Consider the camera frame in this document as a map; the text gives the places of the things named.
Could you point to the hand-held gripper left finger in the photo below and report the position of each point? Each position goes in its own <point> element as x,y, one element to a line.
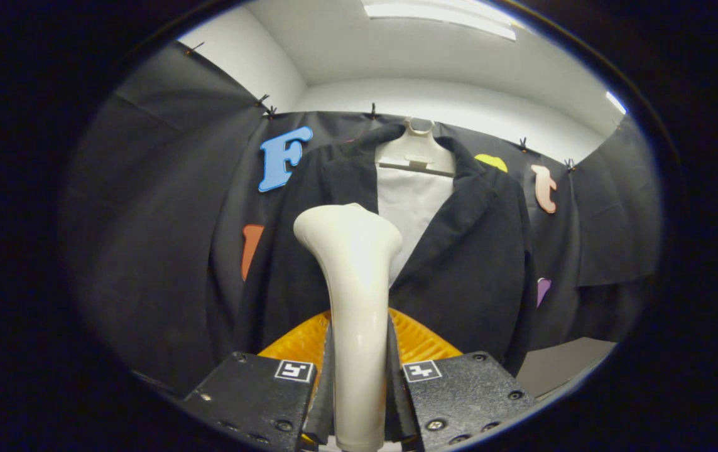
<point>322,408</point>

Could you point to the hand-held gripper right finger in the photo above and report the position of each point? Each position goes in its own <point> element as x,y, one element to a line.
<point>399,408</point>

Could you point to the white garment steamer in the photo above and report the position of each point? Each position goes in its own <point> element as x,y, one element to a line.
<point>355,282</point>

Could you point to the black suit jacket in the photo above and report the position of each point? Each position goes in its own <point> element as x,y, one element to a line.
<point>478,263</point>

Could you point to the white shirt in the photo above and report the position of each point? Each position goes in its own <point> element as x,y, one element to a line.
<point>412,207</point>

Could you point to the white clothes hanger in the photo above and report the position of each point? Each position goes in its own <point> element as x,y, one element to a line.
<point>415,150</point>

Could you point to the grey cabinet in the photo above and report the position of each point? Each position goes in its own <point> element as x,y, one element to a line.
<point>560,364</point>

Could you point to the black backdrop cloth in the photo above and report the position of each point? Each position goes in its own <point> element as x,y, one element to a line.
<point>145,220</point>

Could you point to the ceiling light panel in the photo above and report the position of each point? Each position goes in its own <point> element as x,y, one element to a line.
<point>615,102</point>
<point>434,11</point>

